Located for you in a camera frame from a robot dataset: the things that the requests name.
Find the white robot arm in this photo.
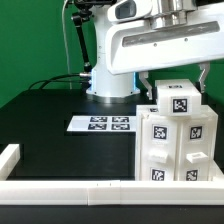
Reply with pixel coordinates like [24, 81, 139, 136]
[74, 0, 224, 89]

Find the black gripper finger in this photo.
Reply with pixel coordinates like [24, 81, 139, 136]
[198, 62, 210, 93]
[139, 71, 153, 100]

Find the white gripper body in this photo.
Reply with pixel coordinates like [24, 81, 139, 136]
[105, 3, 224, 74]

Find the white cabinet top block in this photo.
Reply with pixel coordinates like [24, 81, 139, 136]
[155, 79, 201, 116]

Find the white cabinet body box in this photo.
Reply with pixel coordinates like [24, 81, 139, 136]
[135, 105, 218, 181]

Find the white U-shaped obstacle fence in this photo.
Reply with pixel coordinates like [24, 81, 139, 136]
[0, 144, 224, 206]

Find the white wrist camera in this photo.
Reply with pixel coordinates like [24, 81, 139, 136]
[107, 0, 152, 23]

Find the white marker base plate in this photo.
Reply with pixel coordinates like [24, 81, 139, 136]
[67, 116, 136, 132]

